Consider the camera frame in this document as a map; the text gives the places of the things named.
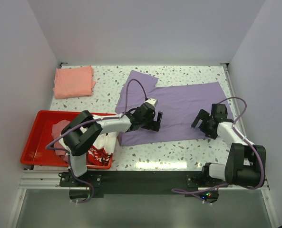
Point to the aluminium frame rail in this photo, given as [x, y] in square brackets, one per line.
[40, 180]

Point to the red plastic tray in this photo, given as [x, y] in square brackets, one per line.
[35, 152]

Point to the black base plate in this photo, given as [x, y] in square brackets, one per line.
[99, 183]

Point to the dusty pink t shirt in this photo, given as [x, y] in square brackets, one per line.
[56, 132]

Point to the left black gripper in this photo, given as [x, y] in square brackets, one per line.
[154, 126]

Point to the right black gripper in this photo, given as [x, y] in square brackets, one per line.
[203, 115]

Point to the folded salmon pink t shirt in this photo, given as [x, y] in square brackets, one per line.
[73, 82]

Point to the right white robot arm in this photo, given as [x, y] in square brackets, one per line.
[245, 165]

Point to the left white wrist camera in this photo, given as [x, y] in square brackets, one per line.
[152, 101]

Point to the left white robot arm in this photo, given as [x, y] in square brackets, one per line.
[80, 134]

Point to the white and red t shirt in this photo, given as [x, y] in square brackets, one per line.
[100, 154]

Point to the purple t shirt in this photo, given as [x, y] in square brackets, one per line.
[179, 104]

